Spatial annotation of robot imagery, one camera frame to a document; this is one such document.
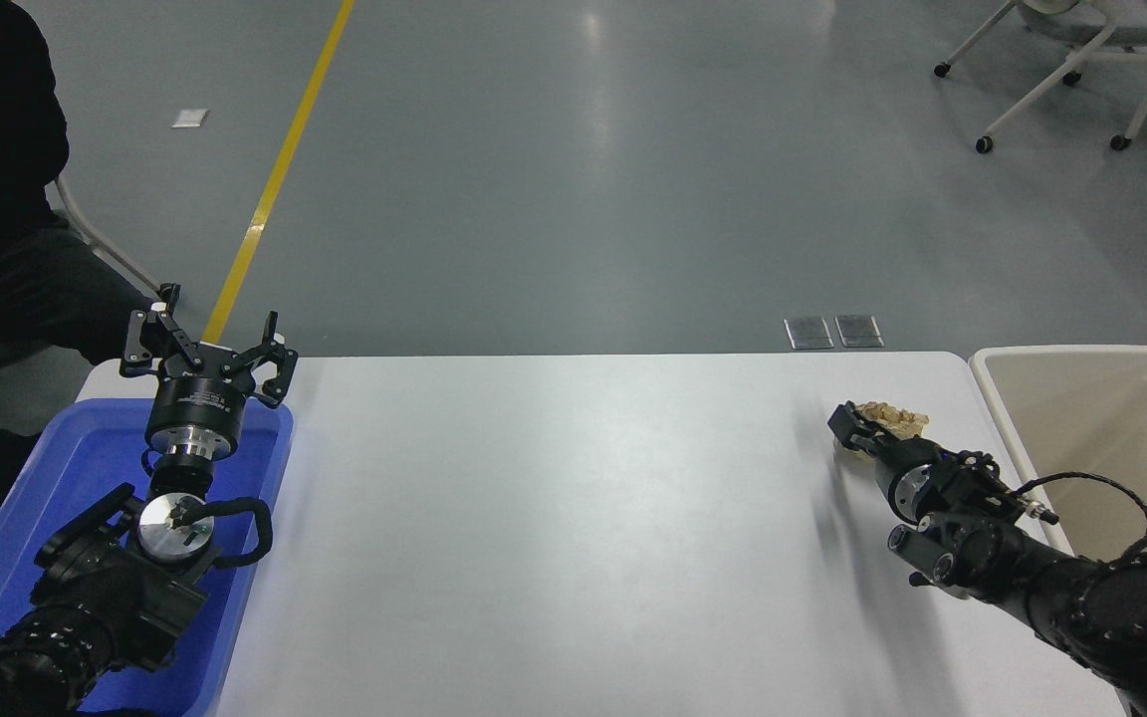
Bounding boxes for blue plastic tray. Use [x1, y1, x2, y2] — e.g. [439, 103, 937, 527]
[0, 398, 295, 717]

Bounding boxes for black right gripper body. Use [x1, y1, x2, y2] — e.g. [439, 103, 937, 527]
[870, 438, 933, 499]

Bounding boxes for tan paper ball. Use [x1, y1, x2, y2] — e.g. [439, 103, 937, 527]
[852, 400, 931, 441]

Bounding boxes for white wheeled office chair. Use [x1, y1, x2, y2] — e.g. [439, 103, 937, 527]
[934, 0, 1147, 154]

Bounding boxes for large pale plastic bin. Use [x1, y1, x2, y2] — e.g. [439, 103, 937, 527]
[969, 345, 1147, 717]

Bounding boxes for grey tube frame chair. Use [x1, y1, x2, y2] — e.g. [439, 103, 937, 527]
[54, 177, 182, 310]

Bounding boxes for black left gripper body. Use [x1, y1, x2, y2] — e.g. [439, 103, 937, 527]
[147, 344, 261, 439]

